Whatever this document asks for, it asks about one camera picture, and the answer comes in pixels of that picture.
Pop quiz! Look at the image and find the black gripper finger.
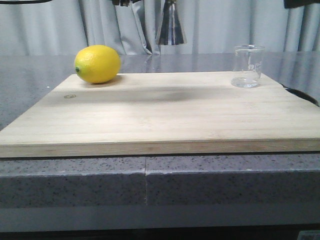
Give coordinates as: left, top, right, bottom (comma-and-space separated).
111, 0, 140, 7
283, 0, 320, 9

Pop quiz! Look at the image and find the wooden cutting board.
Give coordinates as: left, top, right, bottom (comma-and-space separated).
0, 71, 320, 158

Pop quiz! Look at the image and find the black cable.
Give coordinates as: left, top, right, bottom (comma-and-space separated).
0, 0, 55, 5

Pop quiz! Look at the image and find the grey curtain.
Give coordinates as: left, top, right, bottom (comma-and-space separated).
0, 0, 320, 56

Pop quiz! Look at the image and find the white label sticker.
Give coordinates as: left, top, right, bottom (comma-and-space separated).
297, 230, 320, 240

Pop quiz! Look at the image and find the black cutting board handle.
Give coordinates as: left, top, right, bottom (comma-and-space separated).
281, 84, 320, 107

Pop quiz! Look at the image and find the clear glass beaker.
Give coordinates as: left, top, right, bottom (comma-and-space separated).
231, 44, 265, 88

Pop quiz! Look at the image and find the steel double jigger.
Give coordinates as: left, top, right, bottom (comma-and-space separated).
156, 0, 187, 46

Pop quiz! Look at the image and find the yellow lemon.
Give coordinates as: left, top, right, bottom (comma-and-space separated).
74, 44, 121, 84

